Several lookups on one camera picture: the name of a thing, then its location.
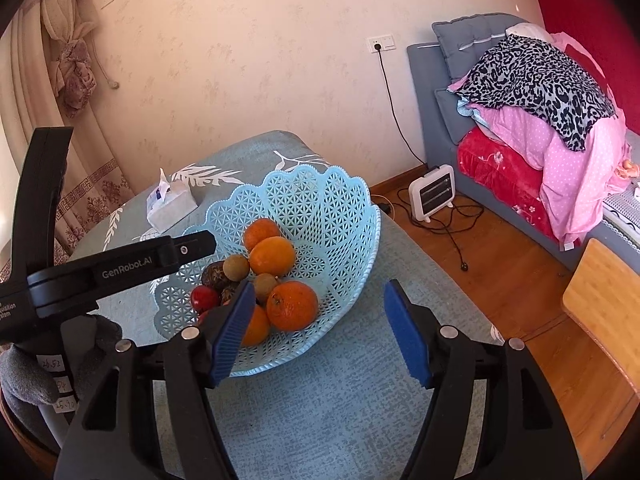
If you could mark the red floral blanket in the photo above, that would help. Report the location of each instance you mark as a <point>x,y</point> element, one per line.
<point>495,170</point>

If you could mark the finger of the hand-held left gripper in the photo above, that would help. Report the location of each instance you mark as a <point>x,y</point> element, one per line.
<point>125,270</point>
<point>45,185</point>

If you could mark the light blue cloth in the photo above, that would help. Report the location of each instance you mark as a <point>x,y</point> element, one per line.
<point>470,107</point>

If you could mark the leopard print cloth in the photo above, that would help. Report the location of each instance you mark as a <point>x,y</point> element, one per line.
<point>540,80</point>

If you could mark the small pink object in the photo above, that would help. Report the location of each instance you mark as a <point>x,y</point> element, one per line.
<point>627,170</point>

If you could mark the white electric heater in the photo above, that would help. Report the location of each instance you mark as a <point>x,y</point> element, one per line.
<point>432,195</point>

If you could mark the white cloth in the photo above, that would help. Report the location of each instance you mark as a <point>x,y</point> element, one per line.
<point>527,32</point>

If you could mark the small deep orange tangerine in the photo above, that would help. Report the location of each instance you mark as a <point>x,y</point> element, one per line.
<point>292,306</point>

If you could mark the dark brown round fruit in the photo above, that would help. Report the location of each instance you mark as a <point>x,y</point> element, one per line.
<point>215,276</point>
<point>229,295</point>

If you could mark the oval orange kumquat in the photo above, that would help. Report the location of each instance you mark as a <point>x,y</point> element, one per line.
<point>257,327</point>
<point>272,257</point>

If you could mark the small red fruit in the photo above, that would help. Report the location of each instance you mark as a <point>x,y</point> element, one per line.
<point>205,298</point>

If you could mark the grey knitted bed cover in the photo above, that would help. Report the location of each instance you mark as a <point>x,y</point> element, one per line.
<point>622,215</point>

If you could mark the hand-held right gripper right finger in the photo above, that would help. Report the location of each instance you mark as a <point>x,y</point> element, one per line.
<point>407,335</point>

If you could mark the small brown longan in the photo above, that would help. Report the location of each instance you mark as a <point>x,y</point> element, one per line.
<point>265,286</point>
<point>236,266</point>

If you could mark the person's left hand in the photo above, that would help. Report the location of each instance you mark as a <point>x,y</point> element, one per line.
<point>25,375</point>

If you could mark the white wall socket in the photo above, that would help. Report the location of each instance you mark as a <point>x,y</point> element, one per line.
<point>381,44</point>

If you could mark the small grey cushion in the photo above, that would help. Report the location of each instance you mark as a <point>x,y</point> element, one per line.
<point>450,115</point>

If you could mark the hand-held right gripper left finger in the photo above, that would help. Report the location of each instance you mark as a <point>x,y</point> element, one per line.
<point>232,335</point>

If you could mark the white tissue pack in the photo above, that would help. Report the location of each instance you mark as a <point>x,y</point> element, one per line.
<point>170,210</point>

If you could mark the light blue plastic basket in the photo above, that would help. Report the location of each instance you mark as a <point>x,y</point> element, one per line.
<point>320,210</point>

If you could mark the wooden chair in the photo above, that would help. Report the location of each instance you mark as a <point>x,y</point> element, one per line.
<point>600,300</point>

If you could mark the beige patterned curtain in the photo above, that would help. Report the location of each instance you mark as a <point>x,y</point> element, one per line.
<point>75,60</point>

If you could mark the large orange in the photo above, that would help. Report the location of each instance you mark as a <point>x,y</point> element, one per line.
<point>260,232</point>

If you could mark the pink clothes pile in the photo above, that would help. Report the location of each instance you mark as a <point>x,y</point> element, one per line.
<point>565,170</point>

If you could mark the large grey cushion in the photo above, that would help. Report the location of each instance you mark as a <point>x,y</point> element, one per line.
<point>465,40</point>

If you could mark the large red fabric panel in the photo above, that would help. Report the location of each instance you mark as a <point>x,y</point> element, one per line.
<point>585,25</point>

